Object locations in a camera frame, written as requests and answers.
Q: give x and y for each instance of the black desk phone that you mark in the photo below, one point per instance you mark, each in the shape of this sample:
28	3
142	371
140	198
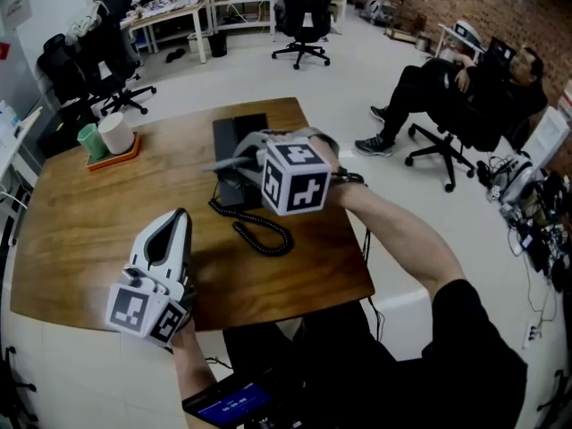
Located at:
228	141

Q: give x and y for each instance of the black swivel chair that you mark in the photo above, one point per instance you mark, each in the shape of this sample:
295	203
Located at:
447	150

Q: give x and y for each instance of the wooden desk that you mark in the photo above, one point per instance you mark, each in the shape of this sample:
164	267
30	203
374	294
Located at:
98	221

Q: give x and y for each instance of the person's right hand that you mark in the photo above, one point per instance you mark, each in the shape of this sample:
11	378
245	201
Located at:
325	150

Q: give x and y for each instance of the black laptop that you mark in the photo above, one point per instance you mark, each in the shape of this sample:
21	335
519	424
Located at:
500	52

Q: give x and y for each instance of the black office chair with clothes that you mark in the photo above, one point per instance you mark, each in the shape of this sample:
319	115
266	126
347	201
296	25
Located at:
98	65

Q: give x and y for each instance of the beige cylindrical container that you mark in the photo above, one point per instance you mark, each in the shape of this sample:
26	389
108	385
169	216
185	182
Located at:
116	132

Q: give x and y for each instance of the green cup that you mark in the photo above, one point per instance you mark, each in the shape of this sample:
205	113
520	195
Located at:
91	141

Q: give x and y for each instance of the black storage box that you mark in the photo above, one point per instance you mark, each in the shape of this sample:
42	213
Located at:
62	132

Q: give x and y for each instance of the person's right forearm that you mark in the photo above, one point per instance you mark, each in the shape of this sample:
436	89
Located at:
393	235

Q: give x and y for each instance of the person's black clothing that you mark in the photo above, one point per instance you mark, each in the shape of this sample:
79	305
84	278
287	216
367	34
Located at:
402	373

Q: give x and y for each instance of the white side desk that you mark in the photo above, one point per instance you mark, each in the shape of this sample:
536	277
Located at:
13	150

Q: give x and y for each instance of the white power strip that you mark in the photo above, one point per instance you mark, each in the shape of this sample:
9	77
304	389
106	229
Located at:
531	334

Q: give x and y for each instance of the white wooden-top table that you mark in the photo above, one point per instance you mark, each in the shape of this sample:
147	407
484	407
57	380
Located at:
174	14

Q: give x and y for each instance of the black waste bin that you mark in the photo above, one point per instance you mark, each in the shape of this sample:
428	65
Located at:
217	44

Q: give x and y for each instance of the pair of black shoes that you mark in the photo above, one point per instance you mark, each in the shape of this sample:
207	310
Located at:
175	55

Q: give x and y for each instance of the person's left forearm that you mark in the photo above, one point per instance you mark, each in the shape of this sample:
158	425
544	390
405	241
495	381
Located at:
192	364

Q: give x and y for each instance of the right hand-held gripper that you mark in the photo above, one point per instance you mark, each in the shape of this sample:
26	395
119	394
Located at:
295	177

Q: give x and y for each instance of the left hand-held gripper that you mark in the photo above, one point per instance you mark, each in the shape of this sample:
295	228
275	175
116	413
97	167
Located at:
147	297

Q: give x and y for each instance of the black device with blue screen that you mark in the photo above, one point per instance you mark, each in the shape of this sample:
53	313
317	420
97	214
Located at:
232	402

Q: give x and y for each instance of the orange tray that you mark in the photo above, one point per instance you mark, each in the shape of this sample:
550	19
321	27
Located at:
120	157

